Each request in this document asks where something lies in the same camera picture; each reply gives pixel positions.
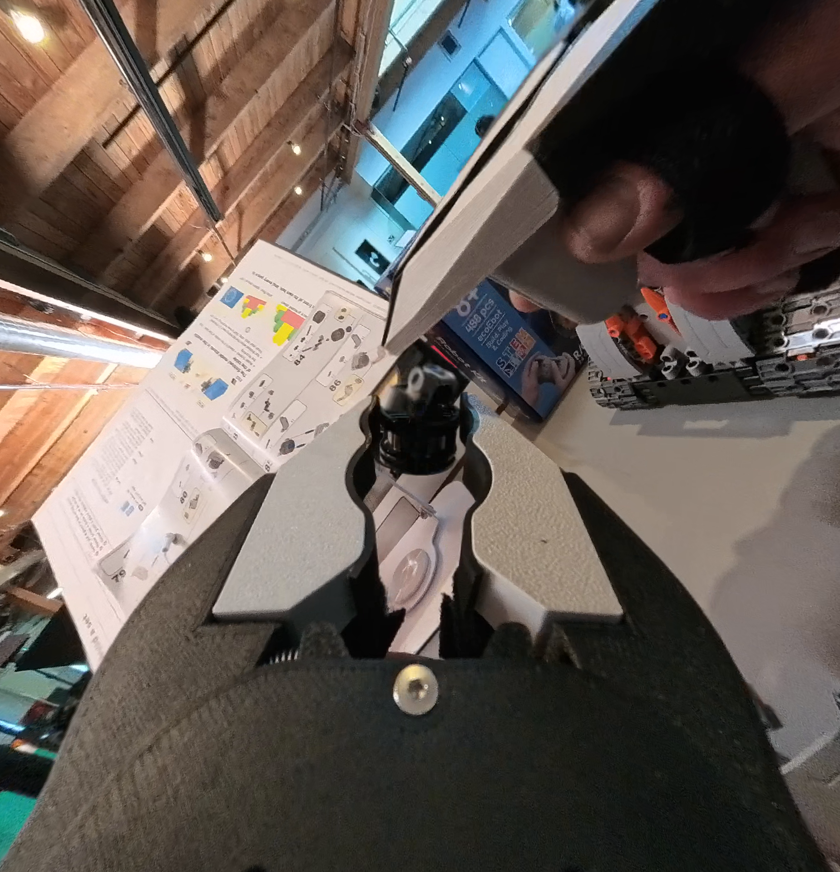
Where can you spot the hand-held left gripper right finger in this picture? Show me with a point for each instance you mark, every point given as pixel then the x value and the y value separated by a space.
pixel 542 545

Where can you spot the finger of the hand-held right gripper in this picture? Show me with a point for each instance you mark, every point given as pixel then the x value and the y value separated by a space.
pixel 474 245

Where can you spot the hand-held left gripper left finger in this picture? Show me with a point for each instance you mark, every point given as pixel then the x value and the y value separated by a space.
pixel 297 545

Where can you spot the black toy wheel assembly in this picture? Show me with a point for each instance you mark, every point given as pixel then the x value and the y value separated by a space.
pixel 416 422

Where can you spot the person's right hand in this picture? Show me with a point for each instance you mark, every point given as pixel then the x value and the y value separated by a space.
pixel 767 259

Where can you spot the blue robot kit box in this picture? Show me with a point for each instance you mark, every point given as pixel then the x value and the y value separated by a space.
pixel 515 354

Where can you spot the white book stand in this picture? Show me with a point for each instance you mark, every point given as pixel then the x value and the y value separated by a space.
pixel 420 545

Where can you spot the white instruction booklet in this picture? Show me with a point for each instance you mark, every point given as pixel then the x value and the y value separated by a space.
pixel 222 409

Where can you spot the grey tracked toy robot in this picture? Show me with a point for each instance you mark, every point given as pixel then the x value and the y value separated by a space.
pixel 719 347

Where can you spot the black steel beam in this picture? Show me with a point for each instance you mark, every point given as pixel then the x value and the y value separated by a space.
pixel 66 286

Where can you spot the ceiling spot lights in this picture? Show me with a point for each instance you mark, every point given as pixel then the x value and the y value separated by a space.
pixel 26 26

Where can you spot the metal ventilation duct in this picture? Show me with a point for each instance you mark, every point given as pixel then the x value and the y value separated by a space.
pixel 66 337

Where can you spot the black ceiling track rail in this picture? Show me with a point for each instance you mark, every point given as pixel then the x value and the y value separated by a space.
pixel 154 102

